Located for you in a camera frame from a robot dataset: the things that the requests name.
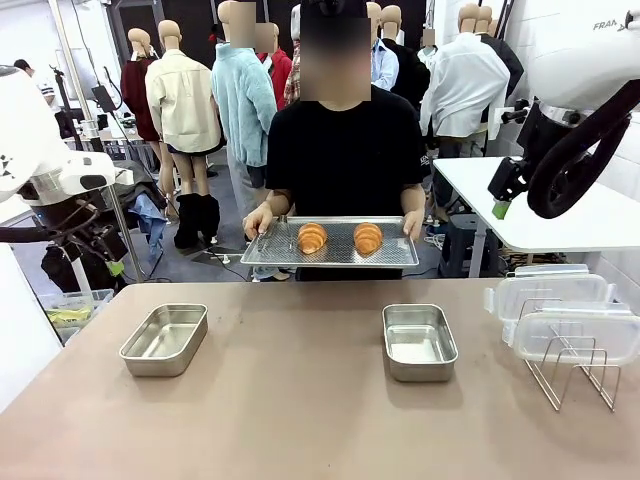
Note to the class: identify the mannequin in black coat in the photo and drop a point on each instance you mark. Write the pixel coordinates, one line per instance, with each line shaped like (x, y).
(510, 65)

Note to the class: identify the golden croissant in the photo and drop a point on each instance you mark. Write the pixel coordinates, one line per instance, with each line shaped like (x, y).
(312, 237)
(368, 238)

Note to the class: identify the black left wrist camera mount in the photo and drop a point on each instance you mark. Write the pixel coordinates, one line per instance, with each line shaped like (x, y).
(62, 267)

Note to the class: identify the silver mesh baking tray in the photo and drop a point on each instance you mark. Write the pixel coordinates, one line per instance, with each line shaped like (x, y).
(335, 252)

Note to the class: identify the clear plastic latch lid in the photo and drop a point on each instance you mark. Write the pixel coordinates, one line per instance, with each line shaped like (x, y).
(620, 335)
(550, 295)

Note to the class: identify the rectangular steel container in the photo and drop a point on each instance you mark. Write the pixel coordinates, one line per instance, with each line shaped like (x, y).
(165, 340)
(419, 345)

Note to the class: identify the person in black t-shirt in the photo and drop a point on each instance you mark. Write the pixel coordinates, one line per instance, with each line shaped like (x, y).
(345, 160)

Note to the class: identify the yellow bag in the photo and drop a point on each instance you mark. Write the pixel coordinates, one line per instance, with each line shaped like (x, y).
(70, 316)

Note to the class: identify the black boots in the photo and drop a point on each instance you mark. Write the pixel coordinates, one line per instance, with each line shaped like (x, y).
(197, 220)

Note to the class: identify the mannequin in plaid shirt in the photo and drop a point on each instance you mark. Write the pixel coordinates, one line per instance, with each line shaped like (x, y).
(292, 85)

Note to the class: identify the mannequin in white shirt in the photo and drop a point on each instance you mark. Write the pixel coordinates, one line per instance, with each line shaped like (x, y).
(465, 90)

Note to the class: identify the dark coat heap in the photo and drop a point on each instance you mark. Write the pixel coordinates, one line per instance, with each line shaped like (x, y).
(142, 187)

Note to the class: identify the person's left forearm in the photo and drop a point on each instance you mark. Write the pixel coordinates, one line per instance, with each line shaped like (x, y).
(414, 197)

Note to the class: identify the mannequin in red jacket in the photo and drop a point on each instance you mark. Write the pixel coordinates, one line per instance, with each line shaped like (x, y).
(281, 70)

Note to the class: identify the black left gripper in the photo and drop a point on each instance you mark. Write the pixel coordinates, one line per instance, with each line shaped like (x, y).
(50, 215)

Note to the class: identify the clear plastic storage bin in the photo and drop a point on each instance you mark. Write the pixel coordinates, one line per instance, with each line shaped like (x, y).
(100, 297)

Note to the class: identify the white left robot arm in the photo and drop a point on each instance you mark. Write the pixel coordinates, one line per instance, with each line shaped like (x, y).
(20, 140)

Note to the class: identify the black stool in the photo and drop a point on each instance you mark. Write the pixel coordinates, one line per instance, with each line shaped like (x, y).
(462, 245)

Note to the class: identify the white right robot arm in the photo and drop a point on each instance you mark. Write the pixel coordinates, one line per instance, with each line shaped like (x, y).
(575, 65)

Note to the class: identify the person's left hand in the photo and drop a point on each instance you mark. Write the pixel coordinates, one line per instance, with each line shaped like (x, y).
(414, 225)

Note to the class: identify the white robot base panel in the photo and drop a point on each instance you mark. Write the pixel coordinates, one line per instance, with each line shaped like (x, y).
(25, 325)

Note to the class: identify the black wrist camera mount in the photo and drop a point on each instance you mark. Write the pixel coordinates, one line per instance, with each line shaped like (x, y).
(62, 267)
(515, 112)

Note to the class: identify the background person striped shirt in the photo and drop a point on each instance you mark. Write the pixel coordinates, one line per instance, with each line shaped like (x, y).
(47, 92)

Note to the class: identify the mannequin in blue shirt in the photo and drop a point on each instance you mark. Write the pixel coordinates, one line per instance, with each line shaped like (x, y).
(385, 65)

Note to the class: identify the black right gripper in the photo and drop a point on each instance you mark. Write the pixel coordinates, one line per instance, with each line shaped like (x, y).
(540, 140)

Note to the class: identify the person's right hand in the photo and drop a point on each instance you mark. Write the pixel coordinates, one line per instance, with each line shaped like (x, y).
(257, 222)

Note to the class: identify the blue jeans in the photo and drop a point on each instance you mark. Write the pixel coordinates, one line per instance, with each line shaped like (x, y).
(267, 272)

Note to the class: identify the mannequin in black jacket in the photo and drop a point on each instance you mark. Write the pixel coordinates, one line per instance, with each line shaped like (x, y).
(410, 75)

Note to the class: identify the white side table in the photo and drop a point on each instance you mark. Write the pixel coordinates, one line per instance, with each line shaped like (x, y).
(575, 225)

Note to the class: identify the mannequin in cream jacket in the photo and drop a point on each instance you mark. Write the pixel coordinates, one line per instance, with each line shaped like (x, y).
(182, 105)

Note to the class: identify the black camera tripod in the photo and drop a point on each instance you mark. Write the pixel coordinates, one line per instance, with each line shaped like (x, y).
(75, 117)

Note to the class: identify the blue denim shirt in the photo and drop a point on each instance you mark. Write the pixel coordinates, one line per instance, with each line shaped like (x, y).
(147, 220)

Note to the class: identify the mannequin in light blue fleece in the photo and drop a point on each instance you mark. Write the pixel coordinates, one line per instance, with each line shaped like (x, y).
(245, 110)

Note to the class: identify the silver stand pole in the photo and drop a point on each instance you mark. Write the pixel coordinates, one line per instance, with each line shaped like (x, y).
(90, 129)

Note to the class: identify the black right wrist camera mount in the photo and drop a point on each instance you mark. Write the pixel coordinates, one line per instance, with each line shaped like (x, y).
(515, 112)

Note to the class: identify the mannequin in dark red sweater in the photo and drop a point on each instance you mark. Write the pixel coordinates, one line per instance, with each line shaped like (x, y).
(137, 95)

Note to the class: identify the black panel on stand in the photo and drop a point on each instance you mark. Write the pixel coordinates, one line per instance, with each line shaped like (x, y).
(101, 97)

